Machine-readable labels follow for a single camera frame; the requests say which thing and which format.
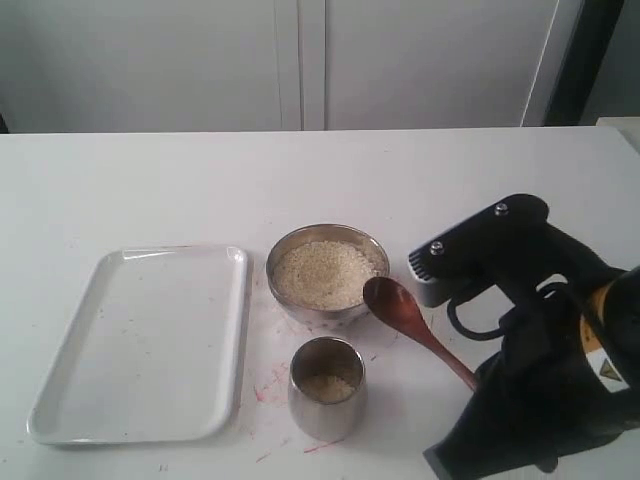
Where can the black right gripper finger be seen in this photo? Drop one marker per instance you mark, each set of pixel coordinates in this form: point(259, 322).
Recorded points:
point(453, 458)

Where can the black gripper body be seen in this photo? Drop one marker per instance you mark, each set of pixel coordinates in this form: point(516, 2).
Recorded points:
point(560, 383)

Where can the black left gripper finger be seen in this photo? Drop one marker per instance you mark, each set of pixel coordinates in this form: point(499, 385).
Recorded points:
point(456, 251)

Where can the brown wooden spoon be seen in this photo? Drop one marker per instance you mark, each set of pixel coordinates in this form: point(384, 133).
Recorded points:
point(396, 307)

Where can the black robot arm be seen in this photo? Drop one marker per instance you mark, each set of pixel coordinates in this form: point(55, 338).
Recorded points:
point(566, 377)

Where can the steel cup with rice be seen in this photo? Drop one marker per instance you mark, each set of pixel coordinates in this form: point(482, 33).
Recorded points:
point(327, 389)

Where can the steel bowl of rice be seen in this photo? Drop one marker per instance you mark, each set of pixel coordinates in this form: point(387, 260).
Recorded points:
point(317, 274)

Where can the white rectangular plastic tray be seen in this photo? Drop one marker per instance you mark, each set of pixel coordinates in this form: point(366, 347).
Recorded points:
point(153, 352)

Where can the white cabinet doors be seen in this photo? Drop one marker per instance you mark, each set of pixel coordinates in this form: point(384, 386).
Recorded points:
point(128, 66)

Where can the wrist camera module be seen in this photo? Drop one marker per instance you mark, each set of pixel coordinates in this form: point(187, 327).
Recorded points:
point(432, 291)

